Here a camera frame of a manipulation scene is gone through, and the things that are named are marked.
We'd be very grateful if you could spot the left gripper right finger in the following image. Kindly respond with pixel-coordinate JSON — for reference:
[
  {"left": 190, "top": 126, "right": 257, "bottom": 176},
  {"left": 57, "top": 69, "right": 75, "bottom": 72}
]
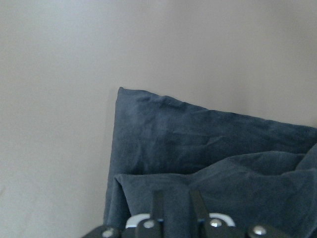
[{"left": 190, "top": 190, "right": 245, "bottom": 238}]

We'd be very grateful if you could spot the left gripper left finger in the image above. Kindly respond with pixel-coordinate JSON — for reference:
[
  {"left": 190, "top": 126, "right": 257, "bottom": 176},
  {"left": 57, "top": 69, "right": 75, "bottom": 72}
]
[{"left": 121, "top": 190, "right": 164, "bottom": 238}]

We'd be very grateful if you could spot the black graphic t-shirt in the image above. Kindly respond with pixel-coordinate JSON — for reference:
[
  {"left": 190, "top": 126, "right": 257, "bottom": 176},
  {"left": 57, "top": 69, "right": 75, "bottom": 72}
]
[{"left": 104, "top": 88, "right": 317, "bottom": 238}]

